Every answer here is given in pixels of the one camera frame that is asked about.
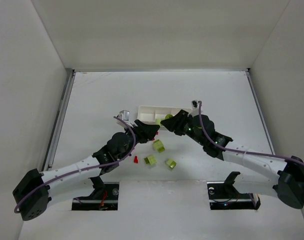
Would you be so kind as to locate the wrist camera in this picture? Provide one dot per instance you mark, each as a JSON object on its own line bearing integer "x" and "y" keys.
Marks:
{"x": 124, "y": 115}
{"x": 195, "y": 104}

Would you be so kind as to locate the white divided container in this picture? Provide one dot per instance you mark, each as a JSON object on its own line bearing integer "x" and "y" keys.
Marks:
{"x": 148, "y": 114}

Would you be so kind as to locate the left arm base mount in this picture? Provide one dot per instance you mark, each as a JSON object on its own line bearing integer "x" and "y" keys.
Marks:
{"x": 104, "y": 197}

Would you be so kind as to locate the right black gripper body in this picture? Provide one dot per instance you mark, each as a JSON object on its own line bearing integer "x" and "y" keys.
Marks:
{"x": 181, "y": 122}

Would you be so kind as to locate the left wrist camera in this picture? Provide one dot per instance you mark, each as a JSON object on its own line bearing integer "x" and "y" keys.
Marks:
{"x": 124, "y": 115}

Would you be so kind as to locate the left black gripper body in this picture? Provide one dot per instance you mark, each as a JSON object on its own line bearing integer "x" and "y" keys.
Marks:
{"x": 138, "y": 131}

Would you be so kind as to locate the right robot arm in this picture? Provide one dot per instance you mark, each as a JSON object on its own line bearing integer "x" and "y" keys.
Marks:
{"x": 283, "y": 176}

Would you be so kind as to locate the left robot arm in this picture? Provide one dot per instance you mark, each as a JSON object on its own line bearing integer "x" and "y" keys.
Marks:
{"x": 76, "y": 178}

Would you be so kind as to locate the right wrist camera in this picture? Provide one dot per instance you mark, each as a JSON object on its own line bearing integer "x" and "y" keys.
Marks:
{"x": 195, "y": 104}

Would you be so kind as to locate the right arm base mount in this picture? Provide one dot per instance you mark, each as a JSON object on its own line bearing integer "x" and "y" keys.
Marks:
{"x": 224, "y": 196}

